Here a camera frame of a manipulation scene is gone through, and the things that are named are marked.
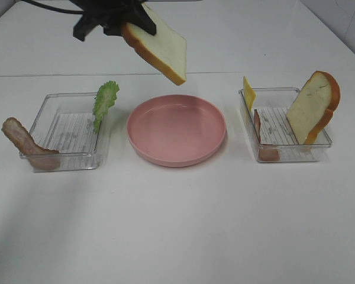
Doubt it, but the bread slice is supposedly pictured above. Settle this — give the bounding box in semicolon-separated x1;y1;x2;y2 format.
121;4;187;86
286;71;340;144

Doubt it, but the pink round plate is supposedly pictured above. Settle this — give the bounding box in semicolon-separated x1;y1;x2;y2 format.
127;95;227;167

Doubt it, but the green lettuce leaf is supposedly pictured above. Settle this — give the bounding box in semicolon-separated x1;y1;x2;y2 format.
92;80;120;133

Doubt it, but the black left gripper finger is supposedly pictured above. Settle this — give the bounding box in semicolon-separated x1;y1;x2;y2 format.
73;14;100;41
103;5;156;36

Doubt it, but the yellow cheese slice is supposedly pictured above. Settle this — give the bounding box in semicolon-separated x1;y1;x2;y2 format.
243;76;256;112

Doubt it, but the clear left plastic container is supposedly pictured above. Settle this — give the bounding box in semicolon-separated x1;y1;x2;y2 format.
20;93;110;172

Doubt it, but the bacon strip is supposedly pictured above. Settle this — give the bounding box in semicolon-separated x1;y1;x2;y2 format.
1;117;60;171
253;108;281;162

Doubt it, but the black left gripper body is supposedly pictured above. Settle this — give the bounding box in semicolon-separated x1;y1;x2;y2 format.
71;0;144;22

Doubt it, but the clear right plastic container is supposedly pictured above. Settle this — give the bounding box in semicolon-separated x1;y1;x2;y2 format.
238;87;333;163

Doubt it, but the clear plastic container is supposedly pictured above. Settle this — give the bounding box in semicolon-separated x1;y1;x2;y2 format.
20;93;110;172
238;87;333;163

